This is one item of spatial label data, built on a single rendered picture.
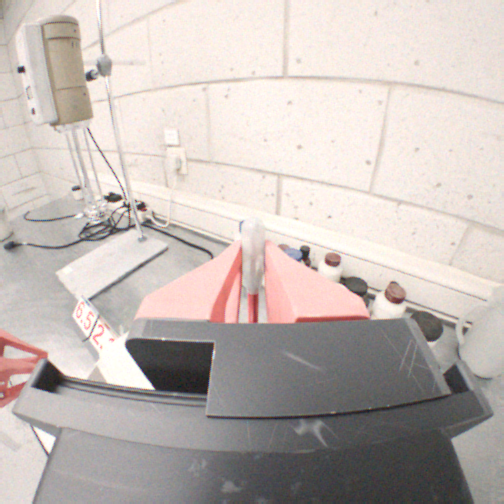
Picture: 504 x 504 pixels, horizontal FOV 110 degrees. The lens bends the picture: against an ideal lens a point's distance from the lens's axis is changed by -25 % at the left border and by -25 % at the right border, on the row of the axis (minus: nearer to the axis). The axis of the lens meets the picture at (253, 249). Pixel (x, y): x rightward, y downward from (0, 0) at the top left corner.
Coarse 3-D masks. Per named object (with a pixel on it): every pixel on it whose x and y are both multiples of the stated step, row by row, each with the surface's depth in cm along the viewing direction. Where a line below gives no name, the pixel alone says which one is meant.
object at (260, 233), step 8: (256, 224) 11; (256, 232) 11; (264, 232) 11; (256, 240) 11; (264, 240) 11; (256, 248) 11; (264, 248) 12; (256, 256) 11; (264, 256) 12; (256, 264) 12; (256, 272) 12; (256, 280) 12; (256, 288) 13
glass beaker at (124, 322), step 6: (132, 306) 30; (138, 306) 30; (126, 312) 29; (132, 312) 30; (120, 318) 28; (126, 318) 29; (132, 318) 30; (120, 324) 28; (126, 324) 29; (120, 330) 27; (126, 330) 29; (126, 336) 29
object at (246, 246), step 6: (246, 222) 11; (246, 228) 11; (246, 234) 11; (246, 240) 11; (246, 246) 11; (246, 252) 11; (246, 258) 12; (246, 264) 12; (246, 270) 12; (246, 276) 12; (246, 282) 13
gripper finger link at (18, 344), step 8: (0, 328) 22; (0, 336) 21; (8, 336) 22; (0, 344) 21; (8, 344) 22; (16, 344) 22; (24, 344) 23; (0, 352) 21; (32, 352) 24; (40, 352) 25; (24, 360) 24; (32, 360) 25
